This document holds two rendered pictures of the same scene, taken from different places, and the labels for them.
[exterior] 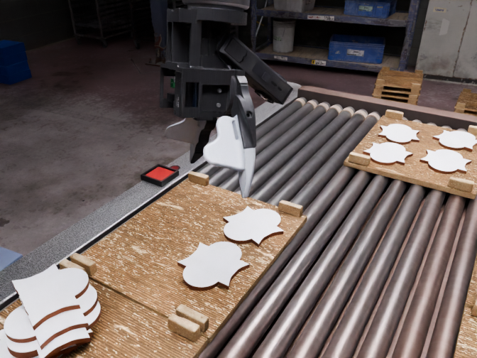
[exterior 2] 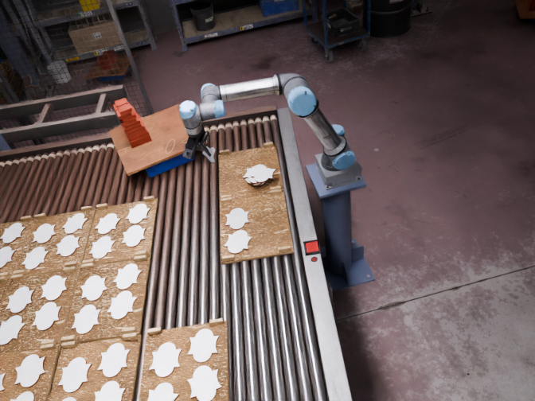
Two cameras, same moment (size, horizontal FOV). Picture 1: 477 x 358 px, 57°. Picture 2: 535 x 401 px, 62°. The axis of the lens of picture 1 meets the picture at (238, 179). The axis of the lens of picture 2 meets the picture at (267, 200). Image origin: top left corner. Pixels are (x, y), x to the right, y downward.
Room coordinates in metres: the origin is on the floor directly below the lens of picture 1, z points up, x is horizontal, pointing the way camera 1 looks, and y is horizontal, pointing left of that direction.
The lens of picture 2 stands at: (2.15, -0.56, 2.62)
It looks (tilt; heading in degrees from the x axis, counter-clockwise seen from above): 45 degrees down; 152
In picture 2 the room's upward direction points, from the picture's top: 11 degrees counter-clockwise
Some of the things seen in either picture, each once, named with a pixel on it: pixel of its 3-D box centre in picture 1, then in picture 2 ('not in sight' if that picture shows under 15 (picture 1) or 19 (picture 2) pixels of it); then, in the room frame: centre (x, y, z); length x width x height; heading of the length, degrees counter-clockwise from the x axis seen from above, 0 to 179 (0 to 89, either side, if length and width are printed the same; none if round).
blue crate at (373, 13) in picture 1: (370, 6); not in sight; (5.20, -1.49, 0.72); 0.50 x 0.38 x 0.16; 59
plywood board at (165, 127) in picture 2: not in sight; (156, 136); (-0.18, 0.03, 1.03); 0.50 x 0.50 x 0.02; 80
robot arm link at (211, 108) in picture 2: not in sight; (212, 108); (0.56, 0.12, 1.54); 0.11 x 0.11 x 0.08; 64
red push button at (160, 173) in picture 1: (160, 175); (311, 247); (1.06, 0.22, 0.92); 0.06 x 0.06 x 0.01; 59
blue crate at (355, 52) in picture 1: (356, 48); not in sight; (5.23, -1.40, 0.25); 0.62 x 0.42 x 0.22; 74
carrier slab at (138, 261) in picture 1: (196, 241); (254, 226); (0.76, 0.09, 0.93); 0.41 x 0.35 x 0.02; 149
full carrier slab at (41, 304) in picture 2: not in sight; (33, 308); (0.46, -0.98, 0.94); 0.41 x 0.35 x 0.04; 148
